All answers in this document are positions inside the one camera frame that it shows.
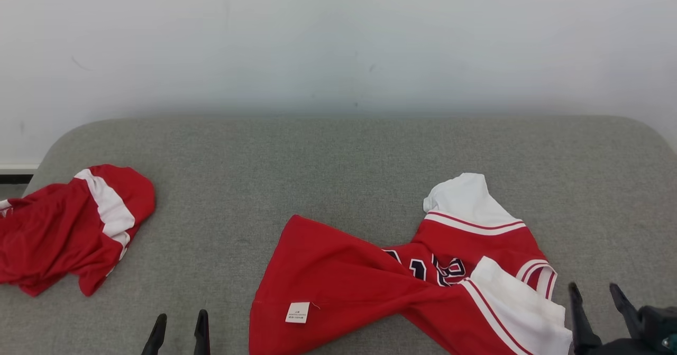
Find red shorts with white stripe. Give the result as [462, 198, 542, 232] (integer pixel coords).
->
[0, 165, 155, 297]

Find red jersey with white sleeves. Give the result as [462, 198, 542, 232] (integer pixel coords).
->
[249, 173, 573, 355]

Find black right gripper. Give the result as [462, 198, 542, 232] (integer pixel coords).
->
[568, 283, 662, 355]

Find black and white baseboard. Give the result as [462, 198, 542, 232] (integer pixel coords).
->
[0, 165, 40, 185]

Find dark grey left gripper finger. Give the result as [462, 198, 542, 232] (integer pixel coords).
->
[194, 310, 211, 355]
[141, 314, 168, 355]

